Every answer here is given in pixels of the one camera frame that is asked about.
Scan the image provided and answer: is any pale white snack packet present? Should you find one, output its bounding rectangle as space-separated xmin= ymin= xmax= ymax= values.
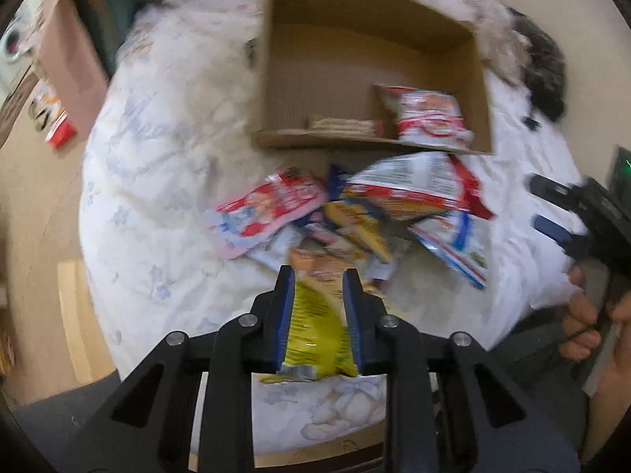
xmin=246 ymin=227 xmax=304 ymax=273

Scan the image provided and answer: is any brown white snack bar packet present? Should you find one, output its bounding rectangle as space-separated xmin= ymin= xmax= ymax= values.
xmin=306 ymin=115 xmax=383 ymax=138

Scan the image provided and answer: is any red white round-print snack packet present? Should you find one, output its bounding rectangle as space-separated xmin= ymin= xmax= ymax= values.
xmin=375 ymin=84 xmax=475 ymax=149

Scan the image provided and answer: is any yellow chips packet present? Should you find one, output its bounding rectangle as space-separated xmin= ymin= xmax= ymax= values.
xmin=260 ymin=249 xmax=363 ymax=385

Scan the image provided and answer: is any small pink snack packet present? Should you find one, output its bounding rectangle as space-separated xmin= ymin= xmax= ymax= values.
xmin=301 ymin=217 xmax=356 ymax=248

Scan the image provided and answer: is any dark grey cloth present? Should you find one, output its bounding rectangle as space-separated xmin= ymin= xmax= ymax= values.
xmin=513 ymin=10 xmax=568 ymax=121

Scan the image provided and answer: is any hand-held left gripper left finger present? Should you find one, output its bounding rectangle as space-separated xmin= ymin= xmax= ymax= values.
xmin=59 ymin=265 xmax=297 ymax=473

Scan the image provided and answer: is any large red snack packet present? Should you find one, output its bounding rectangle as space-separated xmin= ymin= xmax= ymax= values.
xmin=340 ymin=152 xmax=496 ymax=222

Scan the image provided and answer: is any white printed bed sheet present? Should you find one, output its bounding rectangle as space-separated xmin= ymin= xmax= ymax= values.
xmin=79 ymin=0 xmax=587 ymax=454

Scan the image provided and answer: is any person's right forearm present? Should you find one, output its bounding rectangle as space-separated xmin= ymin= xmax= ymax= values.
xmin=581 ymin=394 xmax=631 ymax=465

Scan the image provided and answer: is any blue white snack packet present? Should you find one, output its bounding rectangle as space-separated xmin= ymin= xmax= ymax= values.
xmin=408 ymin=211 xmax=490 ymax=291

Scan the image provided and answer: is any cardboard box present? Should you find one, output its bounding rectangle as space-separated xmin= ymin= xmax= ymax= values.
xmin=251 ymin=0 xmax=495 ymax=156

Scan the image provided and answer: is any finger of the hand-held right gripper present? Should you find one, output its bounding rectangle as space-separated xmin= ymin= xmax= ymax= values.
xmin=528 ymin=173 xmax=586 ymax=210
xmin=532 ymin=213 xmax=588 ymax=257

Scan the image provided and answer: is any yellow blue snack packet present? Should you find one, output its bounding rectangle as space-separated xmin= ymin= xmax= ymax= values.
xmin=323 ymin=199 xmax=395 ymax=264

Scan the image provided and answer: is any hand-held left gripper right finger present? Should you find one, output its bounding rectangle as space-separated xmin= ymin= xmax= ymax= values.
xmin=342 ymin=268 xmax=582 ymax=473

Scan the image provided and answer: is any person's right hand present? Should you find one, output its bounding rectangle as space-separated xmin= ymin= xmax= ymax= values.
xmin=559 ymin=265 xmax=631 ymax=405

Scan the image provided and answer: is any pink cloth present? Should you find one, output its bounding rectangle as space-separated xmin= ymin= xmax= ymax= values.
xmin=37 ymin=0 xmax=178 ymax=139

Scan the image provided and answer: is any dark blue snack packet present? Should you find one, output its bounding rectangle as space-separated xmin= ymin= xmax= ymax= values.
xmin=327 ymin=164 xmax=352 ymax=203

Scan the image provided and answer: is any red pink snack packet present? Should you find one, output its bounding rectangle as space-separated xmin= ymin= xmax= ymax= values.
xmin=206 ymin=166 xmax=330 ymax=259

